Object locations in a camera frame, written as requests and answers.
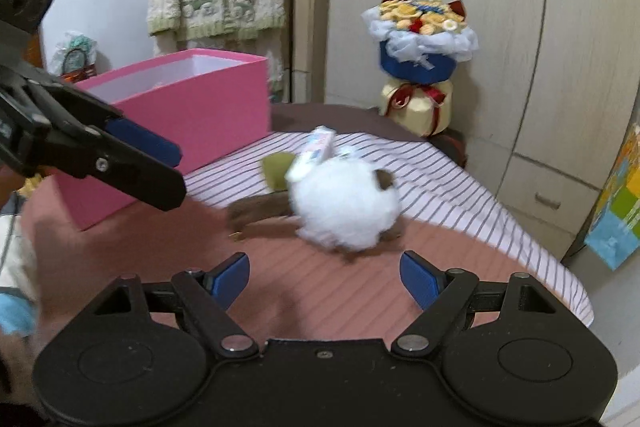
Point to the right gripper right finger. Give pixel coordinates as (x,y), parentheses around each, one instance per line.
(510,352)

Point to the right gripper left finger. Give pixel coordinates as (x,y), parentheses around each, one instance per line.
(139,352)

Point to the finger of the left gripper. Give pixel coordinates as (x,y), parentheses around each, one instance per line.
(148,174)
(147,141)

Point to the green makeup sponge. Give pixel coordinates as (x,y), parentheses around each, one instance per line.
(274,169)

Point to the white fluffy plush sheep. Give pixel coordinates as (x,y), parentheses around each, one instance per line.
(347,204)

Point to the pink cardboard box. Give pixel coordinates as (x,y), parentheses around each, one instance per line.
(209,102)

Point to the colourful paper gift bag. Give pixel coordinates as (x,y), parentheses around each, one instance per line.
(614,231)

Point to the cream ribbon gift box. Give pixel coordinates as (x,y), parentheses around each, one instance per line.
(423,109)

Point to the crochet flower bouquet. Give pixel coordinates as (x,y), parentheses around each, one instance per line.
(420,41)

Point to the beige wardrobe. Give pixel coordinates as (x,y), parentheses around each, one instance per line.
(544,101)

